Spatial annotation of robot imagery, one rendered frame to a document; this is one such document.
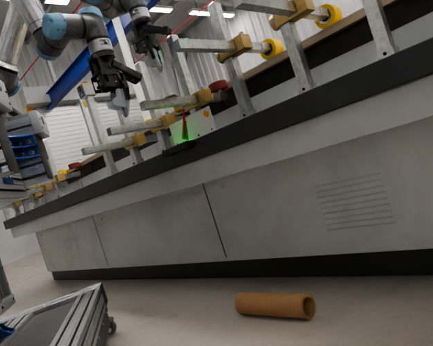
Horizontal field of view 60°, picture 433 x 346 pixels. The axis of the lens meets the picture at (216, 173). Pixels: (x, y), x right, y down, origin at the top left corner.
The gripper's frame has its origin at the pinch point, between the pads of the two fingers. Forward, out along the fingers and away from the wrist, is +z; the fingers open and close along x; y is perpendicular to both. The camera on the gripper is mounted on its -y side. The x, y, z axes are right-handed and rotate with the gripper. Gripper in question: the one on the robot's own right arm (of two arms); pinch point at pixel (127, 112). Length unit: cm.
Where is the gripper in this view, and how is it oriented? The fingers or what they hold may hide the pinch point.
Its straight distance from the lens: 128.7
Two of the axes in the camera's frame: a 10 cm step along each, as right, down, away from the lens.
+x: 6.8, -2.1, -7.1
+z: 3.0, 9.5, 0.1
